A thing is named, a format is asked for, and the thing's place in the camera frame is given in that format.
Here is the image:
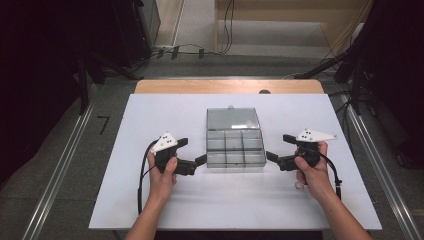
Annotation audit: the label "light wooden shelf unit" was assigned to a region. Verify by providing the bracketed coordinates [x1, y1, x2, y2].
[214, 0, 374, 58]

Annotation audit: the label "black curtain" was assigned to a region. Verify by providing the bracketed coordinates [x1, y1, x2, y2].
[333, 0, 424, 169]
[0, 0, 116, 188]

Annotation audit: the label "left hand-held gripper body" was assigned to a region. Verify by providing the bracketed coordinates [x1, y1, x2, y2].
[149, 132, 198, 177]

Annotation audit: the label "thin black floor cable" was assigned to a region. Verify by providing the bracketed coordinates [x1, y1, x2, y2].
[131, 43, 224, 73]

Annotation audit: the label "metal floor rail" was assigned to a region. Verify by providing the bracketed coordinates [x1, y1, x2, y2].
[339, 94, 424, 240]
[21, 84, 98, 240]

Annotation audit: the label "hanging black cable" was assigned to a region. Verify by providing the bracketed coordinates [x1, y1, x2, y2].
[221, 0, 235, 55]

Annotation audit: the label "person's right hand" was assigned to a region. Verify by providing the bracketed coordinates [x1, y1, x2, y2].
[293, 140, 334, 201]

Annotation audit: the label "hand-held gripper cable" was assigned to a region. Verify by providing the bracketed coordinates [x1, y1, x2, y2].
[137, 139, 159, 215]
[313, 149, 343, 201]

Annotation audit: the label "white table cover board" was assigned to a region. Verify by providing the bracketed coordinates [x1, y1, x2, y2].
[88, 93, 383, 231]

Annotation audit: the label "person's left hand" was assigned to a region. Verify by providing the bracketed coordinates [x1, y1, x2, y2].
[146, 153, 178, 200]

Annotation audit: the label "left hand-held gripper cable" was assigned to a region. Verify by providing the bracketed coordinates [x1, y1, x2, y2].
[137, 139, 159, 215]

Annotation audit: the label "wooden table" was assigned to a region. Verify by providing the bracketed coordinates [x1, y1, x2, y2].
[134, 79, 325, 95]

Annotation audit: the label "right hand-held gripper cable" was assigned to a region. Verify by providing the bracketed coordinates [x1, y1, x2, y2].
[313, 149, 343, 201]

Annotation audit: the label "black metal stand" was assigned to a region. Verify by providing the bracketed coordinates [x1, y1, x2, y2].
[74, 49, 144, 116]

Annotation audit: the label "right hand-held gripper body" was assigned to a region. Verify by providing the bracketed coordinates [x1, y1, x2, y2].
[276, 128, 338, 172]

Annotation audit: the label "dark cabinet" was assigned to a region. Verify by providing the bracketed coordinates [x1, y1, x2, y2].
[109, 0, 162, 68]

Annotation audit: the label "clear plastic compartment box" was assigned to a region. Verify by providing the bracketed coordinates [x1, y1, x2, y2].
[205, 105, 268, 169]

